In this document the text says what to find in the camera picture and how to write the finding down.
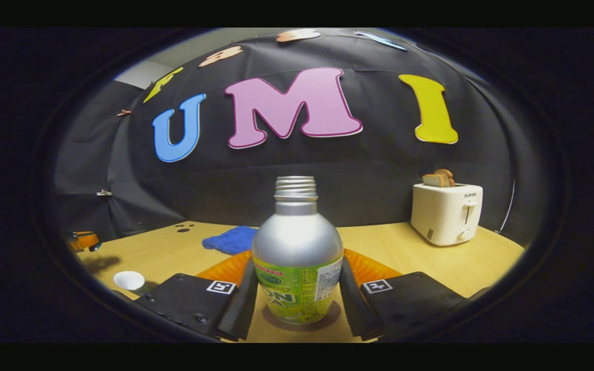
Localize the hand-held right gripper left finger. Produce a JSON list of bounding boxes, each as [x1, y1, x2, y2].
[[135, 251, 259, 342]]

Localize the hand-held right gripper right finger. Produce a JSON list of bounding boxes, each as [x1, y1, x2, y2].
[[339, 248, 468, 342]]

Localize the white teacup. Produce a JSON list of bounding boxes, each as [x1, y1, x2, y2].
[[113, 271, 146, 295]]

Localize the silver water bottle green label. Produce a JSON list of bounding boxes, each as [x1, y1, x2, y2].
[[252, 176, 344, 325]]

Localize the blue towel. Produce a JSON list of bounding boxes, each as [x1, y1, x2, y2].
[[202, 226, 259, 256]]

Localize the white toaster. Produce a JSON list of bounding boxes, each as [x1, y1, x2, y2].
[[410, 183, 484, 246]]

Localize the black backdrop cloth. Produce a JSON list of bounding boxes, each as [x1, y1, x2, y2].
[[52, 28, 535, 243]]

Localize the white power cable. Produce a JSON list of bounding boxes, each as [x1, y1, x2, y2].
[[496, 178, 516, 233]]

